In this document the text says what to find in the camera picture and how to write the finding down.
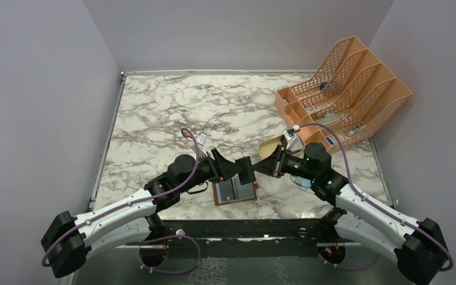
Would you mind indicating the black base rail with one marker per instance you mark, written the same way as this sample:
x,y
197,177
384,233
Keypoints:
x,y
257,238

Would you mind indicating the black credit card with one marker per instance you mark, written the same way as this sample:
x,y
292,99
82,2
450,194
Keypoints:
x,y
225,192

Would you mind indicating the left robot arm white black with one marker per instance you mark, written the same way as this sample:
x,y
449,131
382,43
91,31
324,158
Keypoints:
x,y
70,240

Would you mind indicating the beige oval tray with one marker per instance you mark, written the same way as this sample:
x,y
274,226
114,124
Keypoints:
x,y
294,145

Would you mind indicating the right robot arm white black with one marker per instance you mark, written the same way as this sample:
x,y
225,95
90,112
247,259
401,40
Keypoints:
x,y
418,248

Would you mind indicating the orange plastic file organizer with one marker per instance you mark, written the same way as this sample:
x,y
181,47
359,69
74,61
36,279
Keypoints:
x,y
351,95

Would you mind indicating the grey striped credit card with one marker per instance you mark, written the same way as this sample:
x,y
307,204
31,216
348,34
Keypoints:
x,y
243,192

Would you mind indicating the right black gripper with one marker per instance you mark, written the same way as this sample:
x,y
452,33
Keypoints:
x,y
274,164

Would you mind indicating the brown leather card holder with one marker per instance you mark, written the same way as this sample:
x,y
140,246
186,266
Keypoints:
x,y
254,185

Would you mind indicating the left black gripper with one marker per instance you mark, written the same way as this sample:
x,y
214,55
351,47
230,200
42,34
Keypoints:
x,y
219,167

